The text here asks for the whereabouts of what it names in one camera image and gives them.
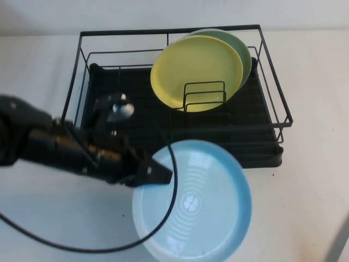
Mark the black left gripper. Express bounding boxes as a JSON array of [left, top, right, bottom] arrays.
[[86, 130, 174, 188]]

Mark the light blue plate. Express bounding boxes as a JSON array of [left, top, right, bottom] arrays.
[[132, 139, 253, 260]]

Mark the yellow plate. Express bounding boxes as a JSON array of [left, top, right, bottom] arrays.
[[149, 34, 245, 113]]

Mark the green plate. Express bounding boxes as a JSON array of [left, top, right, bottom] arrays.
[[186, 28, 252, 92]]

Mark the black plastic drip tray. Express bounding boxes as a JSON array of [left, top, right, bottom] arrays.
[[81, 57, 285, 169]]

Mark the black cable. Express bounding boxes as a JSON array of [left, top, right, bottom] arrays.
[[0, 118, 179, 245]]

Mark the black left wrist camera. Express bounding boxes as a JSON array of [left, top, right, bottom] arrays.
[[92, 92, 136, 132]]

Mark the black wire dish rack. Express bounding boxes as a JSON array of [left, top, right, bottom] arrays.
[[61, 24, 294, 145]]

